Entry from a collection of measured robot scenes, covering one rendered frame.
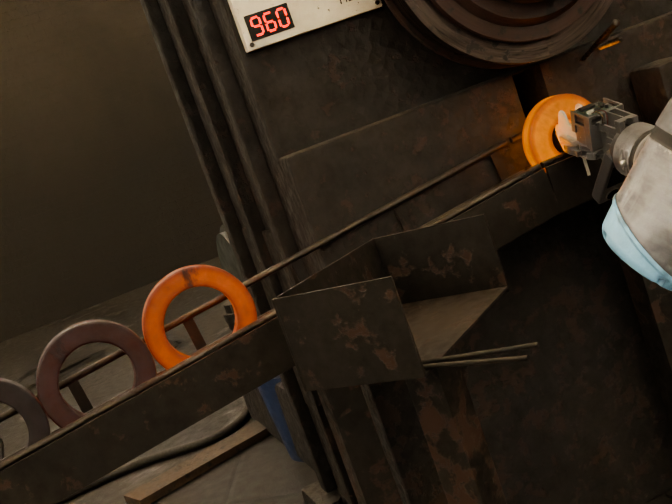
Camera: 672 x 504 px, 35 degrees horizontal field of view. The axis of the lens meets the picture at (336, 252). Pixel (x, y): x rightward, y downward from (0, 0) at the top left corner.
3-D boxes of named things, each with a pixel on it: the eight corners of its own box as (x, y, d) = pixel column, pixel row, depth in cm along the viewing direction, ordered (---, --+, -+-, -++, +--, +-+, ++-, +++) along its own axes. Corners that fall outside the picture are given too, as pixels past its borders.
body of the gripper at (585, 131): (603, 95, 180) (649, 111, 170) (608, 142, 184) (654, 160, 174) (565, 110, 178) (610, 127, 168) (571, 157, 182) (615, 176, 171)
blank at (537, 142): (505, 122, 188) (514, 121, 184) (572, 78, 191) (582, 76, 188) (546, 197, 191) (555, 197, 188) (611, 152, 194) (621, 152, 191)
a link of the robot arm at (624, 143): (677, 171, 170) (628, 192, 168) (657, 163, 174) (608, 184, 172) (672, 120, 166) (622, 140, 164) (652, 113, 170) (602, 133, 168)
